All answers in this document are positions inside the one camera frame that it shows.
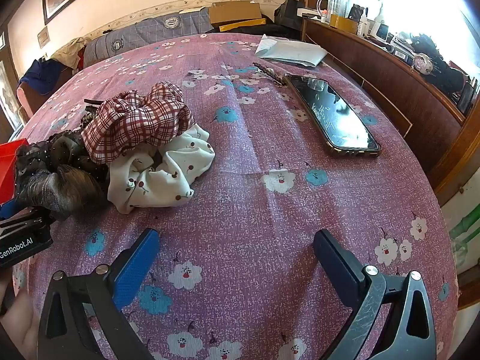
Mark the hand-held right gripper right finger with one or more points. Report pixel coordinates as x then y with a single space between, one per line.
337 266

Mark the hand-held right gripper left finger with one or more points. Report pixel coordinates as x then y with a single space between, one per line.
133 268

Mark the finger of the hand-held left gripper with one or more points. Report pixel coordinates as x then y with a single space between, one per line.
7 209

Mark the red box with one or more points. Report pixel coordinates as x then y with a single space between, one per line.
7 165

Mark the brown satin scrunchie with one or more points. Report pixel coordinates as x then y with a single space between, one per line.
60 193

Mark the black beaded lace scrunchie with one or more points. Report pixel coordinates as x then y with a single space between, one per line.
56 150

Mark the white cherry print scrunchie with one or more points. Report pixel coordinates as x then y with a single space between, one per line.
157 183

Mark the red plaid scrunchie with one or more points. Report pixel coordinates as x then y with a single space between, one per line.
142 120

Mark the person's left hand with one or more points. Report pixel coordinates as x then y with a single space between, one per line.
13 326

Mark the pink armchair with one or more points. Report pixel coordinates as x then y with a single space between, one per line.
32 101

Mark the pink floral bedsheet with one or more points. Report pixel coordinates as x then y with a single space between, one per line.
243 165

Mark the blue clothing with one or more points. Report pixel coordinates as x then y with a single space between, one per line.
45 75

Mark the black smartphone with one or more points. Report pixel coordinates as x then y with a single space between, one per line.
333 116

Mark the beige clothing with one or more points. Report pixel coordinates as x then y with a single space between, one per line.
69 50

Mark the wooden headboard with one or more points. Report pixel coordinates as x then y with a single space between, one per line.
405 93

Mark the dark beaded hair clip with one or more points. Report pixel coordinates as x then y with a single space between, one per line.
270 73

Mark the white paper envelope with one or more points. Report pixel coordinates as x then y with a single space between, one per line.
292 50

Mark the black clothing pile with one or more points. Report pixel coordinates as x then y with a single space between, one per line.
442 63

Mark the grey checked quilt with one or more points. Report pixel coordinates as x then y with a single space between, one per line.
150 30

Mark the white bottle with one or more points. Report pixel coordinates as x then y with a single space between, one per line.
362 24

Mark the small yellow carton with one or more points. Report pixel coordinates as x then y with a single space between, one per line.
343 22

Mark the flat yellow box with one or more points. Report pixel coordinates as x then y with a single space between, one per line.
242 25

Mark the black bag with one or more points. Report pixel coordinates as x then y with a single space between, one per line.
288 11

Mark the brown cardboard box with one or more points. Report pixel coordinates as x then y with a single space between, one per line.
234 11

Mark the small wall plaque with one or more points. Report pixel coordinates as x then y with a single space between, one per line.
44 38

